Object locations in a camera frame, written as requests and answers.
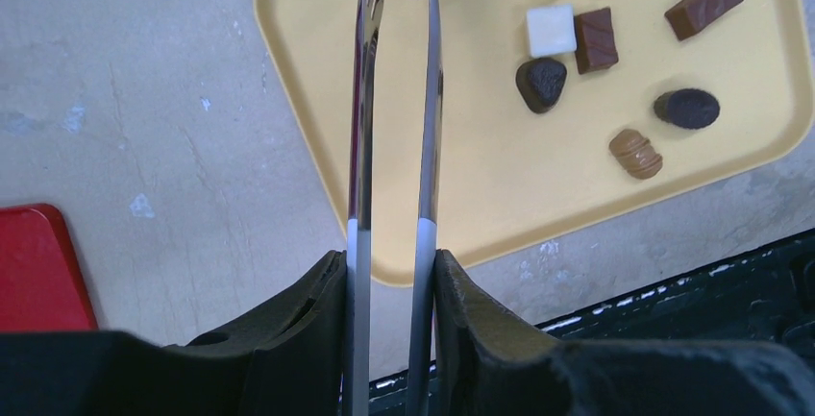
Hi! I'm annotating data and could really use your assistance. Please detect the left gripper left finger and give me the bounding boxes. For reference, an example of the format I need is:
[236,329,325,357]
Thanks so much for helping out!
[169,251,347,415]

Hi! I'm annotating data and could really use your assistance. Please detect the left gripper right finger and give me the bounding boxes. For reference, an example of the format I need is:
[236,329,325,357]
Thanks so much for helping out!
[433,250,634,415]

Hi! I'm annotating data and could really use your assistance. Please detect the metal tongs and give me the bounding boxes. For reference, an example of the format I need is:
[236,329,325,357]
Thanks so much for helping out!
[342,0,444,415]

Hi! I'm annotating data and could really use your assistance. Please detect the milk ribbed chocolate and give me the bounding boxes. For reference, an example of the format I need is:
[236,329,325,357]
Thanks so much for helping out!
[608,129,663,180]

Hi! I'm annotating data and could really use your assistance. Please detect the dark heart chocolate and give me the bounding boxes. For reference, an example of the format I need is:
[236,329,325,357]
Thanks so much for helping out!
[515,58,568,114]

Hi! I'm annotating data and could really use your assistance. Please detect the dark oval chocolate right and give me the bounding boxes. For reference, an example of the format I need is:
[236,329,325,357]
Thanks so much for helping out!
[653,88,721,130]

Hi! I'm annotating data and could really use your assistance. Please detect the brown square chocolate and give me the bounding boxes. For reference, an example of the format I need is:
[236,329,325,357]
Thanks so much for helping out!
[574,7,619,75]

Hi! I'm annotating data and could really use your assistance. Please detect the white square chocolate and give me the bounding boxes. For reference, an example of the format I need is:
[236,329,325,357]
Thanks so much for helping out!
[526,4,577,59]

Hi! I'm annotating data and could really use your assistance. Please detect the brown bar chocolate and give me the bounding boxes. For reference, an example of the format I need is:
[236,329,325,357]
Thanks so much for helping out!
[664,0,744,41]

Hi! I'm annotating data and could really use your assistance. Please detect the red box lid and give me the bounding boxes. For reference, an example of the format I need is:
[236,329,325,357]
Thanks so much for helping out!
[1,203,98,333]

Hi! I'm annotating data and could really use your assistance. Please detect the yellow tray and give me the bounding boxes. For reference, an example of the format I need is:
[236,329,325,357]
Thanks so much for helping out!
[254,0,814,286]

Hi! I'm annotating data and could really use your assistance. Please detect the black base frame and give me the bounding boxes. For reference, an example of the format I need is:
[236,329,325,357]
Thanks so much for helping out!
[369,228,815,416]

